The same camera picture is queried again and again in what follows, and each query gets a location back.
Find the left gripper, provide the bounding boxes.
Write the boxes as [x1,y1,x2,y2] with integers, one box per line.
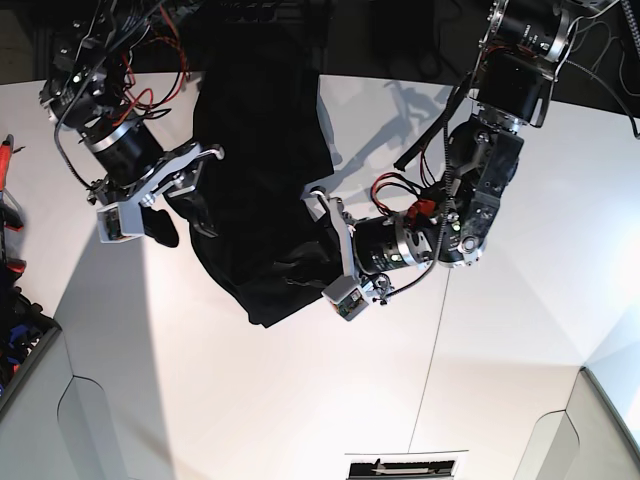
[272,184,396,306]

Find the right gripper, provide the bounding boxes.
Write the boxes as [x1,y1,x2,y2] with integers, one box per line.
[89,142,225,248]

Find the black printed t-shirt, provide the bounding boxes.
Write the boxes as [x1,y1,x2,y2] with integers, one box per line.
[191,24,341,328]

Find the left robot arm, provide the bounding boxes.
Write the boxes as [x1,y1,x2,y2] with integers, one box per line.
[284,1,578,315]

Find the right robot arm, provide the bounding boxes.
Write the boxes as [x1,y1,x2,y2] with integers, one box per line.
[40,1,225,248]

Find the black white label plate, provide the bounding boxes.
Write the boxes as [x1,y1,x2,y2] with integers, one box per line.
[345,450,469,480]

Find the black power strip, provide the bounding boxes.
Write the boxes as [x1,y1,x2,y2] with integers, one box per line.
[220,1,281,23]

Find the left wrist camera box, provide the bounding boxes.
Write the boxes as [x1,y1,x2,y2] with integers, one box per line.
[322,275,370,322]

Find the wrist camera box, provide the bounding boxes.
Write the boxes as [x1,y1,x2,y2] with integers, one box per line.
[322,275,370,322]
[97,201,145,244]

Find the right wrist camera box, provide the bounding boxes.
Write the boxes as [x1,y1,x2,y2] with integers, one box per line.
[97,201,145,244]

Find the orange handled tool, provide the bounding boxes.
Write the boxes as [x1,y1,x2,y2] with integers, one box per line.
[0,135,26,236]

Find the grey cable bundle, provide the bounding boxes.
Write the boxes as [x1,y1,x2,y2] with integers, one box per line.
[569,0,640,141]

